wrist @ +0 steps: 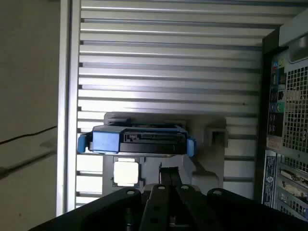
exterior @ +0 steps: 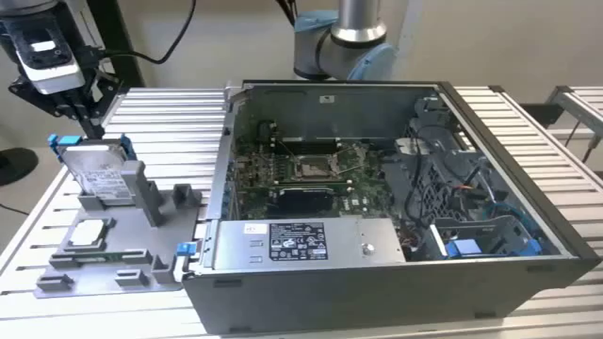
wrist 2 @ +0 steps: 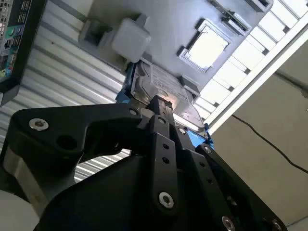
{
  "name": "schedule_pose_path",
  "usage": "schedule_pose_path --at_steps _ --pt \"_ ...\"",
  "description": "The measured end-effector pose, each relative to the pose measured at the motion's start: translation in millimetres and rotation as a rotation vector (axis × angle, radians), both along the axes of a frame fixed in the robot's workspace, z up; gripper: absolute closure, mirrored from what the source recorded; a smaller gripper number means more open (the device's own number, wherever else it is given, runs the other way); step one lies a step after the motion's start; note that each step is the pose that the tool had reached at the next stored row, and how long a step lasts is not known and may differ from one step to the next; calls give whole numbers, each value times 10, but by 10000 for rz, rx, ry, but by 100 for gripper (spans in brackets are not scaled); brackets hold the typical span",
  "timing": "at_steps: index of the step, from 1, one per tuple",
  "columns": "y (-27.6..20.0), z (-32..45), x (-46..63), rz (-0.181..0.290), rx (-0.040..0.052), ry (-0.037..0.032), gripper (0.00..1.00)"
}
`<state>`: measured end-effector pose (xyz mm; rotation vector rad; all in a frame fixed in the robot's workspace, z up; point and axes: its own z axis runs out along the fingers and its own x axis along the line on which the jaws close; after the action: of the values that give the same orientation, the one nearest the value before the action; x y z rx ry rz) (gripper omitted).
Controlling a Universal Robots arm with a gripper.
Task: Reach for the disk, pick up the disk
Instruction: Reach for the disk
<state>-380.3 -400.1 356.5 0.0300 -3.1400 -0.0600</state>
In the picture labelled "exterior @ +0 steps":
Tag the black upright post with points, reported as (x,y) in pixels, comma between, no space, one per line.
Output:
(123,28)

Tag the silver CPU chip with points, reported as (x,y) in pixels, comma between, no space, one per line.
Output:
(90,233)

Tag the grey parts rack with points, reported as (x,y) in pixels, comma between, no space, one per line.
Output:
(127,243)

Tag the black heat sink cover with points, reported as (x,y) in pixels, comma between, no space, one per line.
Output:
(306,201)

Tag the black round floor base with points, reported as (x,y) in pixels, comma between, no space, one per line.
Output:
(17,166)

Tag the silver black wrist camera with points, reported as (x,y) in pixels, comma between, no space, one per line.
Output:
(53,79)

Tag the grey disk bay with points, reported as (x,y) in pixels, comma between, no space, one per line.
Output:
(494,226)

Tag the CPU socket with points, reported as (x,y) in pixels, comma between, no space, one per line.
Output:
(313,167)

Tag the silver power supply unit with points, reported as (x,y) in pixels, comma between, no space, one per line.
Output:
(235,243)

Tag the green motherboard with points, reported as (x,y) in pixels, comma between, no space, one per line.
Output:
(368,183)

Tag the open grey PC case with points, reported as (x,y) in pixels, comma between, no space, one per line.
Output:
(330,300)

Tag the blue case latch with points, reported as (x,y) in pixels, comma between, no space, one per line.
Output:
(185,248)

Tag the metal slat side table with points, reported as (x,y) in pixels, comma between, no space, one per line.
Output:
(585,106)

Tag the hard disk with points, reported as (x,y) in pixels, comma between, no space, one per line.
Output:
(94,166)

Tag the black RAM slot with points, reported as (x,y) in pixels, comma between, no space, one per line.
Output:
(316,183)
(312,142)

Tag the blue disk bay latch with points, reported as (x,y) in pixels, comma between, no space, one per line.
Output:
(464,247)

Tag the grey metal drive cage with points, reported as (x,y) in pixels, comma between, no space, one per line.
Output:
(425,190)

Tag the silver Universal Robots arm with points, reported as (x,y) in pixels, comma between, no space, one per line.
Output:
(358,17)

